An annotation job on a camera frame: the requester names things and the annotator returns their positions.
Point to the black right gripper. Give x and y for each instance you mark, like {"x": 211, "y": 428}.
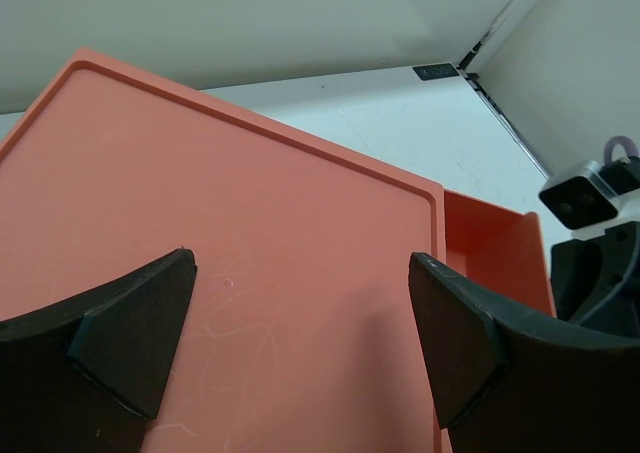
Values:
{"x": 505, "y": 377}

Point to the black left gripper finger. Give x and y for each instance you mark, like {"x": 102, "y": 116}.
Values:
{"x": 88, "y": 373}

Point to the red drawer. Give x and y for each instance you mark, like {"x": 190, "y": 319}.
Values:
{"x": 499, "y": 249}

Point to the red drawer box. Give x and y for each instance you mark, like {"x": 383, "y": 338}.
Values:
{"x": 300, "y": 335}

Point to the black table label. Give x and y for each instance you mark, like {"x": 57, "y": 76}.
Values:
{"x": 436, "y": 71}

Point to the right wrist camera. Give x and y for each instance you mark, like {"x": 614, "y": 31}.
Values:
{"x": 590, "y": 198}

